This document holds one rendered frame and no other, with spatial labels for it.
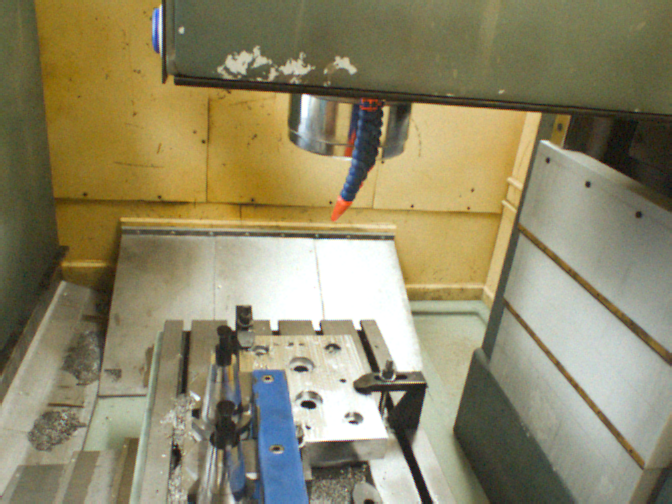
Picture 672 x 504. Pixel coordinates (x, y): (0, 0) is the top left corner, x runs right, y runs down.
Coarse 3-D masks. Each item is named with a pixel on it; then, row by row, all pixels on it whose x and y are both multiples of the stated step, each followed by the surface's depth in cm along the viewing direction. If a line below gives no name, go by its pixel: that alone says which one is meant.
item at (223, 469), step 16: (208, 448) 48; (224, 448) 47; (240, 448) 48; (208, 464) 48; (224, 464) 47; (240, 464) 48; (208, 480) 48; (224, 480) 48; (240, 480) 49; (208, 496) 48; (224, 496) 48; (240, 496) 49
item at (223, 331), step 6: (216, 330) 56; (222, 330) 56; (228, 330) 56; (222, 336) 56; (228, 336) 56; (222, 342) 56; (228, 342) 57; (216, 348) 57; (222, 348) 56; (228, 348) 57; (216, 354) 57; (222, 354) 56; (228, 354) 57; (216, 360) 57; (222, 360) 57; (228, 360) 57
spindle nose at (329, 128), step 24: (288, 96) 73; (312, 96) 68; (288, 120) 73; (312, 120) 69; (336, 120) 67; (384, 120) 68; (408, 120) 72; (312, 144) 70; (336, 144) 69; (384, 144) 70
